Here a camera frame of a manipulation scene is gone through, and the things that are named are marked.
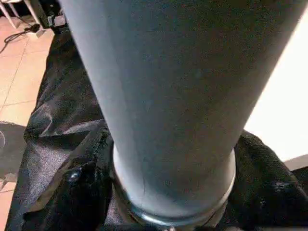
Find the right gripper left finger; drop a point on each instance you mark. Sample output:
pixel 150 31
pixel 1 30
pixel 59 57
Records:
pixel 79 197

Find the white plastic table leg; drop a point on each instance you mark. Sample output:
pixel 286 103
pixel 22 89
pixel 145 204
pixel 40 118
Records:
pixel 168 96

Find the black floor equipment box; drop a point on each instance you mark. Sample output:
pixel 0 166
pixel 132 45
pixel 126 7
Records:
pixel 50 16

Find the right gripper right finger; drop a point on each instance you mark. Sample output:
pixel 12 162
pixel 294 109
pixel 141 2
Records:
pixel 264 192

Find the black glossy mat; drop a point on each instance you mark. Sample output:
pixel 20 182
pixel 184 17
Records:
pixel 60 108

